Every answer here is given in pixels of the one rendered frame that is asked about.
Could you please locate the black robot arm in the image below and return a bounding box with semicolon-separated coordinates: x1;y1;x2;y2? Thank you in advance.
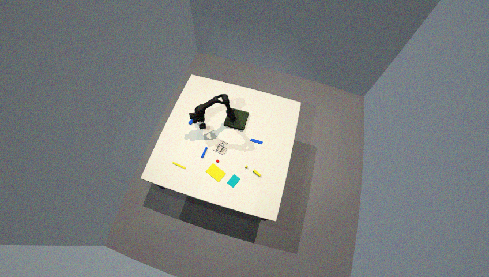
189;94;236;123

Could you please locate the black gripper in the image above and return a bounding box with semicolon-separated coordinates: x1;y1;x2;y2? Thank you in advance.
198;115;206;129

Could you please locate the teal rectangular plate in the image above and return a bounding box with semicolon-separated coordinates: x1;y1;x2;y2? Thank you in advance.
227;174;240;188

